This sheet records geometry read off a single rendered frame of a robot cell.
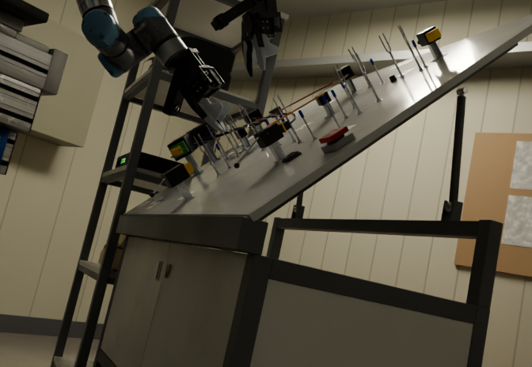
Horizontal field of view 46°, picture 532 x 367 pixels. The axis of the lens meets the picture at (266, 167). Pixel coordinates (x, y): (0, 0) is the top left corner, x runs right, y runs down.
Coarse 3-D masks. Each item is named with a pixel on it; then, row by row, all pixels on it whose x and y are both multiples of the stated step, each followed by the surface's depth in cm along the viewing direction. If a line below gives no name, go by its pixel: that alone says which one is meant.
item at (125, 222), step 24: (120, 216) 224; (144, 216) 192; (168, 216) 167; (192, 216) 148; (216, 216) 133; (240, 216) 121; (168, 240) 170; (192, 240) 143; (216, 240) 129; (240, 240) 118
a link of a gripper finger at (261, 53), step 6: (264, 36) 154; (264, 42) 154; (258, 48) 152; (264, 48) 152; (270, 48) 154; (276, 48) 154; (258, 54) 152; (264, 54) 152; (270, 54) 153; (258, 60) 152; (264, 60) 152; (264, 66) 152
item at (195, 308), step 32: (192, 256) 153; (224, 256) 134; (160, 288) 170; (192, 288) 146; (224, 288) 129; (160, 320) 163; (192, 320) 141; (224, 320) 124; (160, 352) 156; (192, 352) 135; (224, 352) 120
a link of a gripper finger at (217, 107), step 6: (204, 102) 150; (210, 102) 150; (216, 102) 149; (204, 108) 151; (210, 108) 150; (216, 108) 149; (222, 108) 149; (210, 114) 150; (216, 114) 150; (204, 120) 150; (210, 120) 150; (216, 120) 150; (216, 126) 150
